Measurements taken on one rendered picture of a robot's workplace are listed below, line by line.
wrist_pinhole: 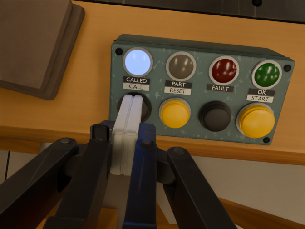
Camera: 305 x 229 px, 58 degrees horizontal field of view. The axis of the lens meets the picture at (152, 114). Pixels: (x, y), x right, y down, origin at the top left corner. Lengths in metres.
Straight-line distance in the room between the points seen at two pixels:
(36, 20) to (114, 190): 0.95
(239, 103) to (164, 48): 0.08
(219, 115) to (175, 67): 0.05
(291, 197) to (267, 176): 0.12
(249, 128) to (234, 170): 0.98
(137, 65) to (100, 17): 0.10
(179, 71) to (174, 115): 0.04
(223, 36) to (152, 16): 0.08
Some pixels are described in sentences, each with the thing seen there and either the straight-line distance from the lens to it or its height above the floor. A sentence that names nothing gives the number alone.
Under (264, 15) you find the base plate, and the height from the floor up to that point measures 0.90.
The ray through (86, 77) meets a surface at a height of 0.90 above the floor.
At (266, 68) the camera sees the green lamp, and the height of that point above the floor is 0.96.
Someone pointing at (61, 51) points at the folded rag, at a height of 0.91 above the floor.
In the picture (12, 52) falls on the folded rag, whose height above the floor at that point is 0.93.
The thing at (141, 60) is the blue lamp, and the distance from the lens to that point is 0.22.
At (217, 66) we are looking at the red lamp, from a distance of 0.23.
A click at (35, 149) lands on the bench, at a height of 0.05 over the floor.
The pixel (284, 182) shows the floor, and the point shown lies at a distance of 1.31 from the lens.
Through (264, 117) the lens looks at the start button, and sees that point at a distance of 0.24.
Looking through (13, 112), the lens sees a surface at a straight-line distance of 0.29.
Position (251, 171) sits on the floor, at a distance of 1.25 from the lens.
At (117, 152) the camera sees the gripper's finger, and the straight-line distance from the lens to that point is 0.17.
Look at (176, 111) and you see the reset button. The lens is 0.23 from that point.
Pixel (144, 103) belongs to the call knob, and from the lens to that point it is 0.23.
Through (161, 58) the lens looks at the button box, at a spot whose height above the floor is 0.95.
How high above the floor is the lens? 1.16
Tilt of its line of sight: 78 degrees down
